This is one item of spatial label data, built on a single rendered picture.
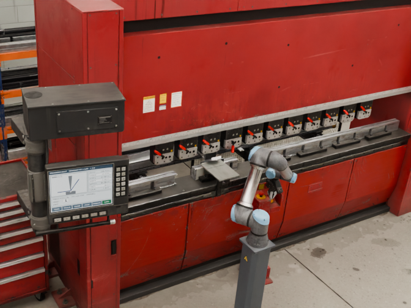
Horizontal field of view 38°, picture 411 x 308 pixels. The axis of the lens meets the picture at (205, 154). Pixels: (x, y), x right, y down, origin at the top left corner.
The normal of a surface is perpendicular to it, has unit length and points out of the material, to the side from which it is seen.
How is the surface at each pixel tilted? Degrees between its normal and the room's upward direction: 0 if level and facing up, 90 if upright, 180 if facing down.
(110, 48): 90
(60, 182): 90
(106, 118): 90
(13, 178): 0
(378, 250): 0
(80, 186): 90
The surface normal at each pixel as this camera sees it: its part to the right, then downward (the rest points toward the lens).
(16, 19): 0.54, 0.43
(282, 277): 0.08, -0.88
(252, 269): -0.20, 0.45
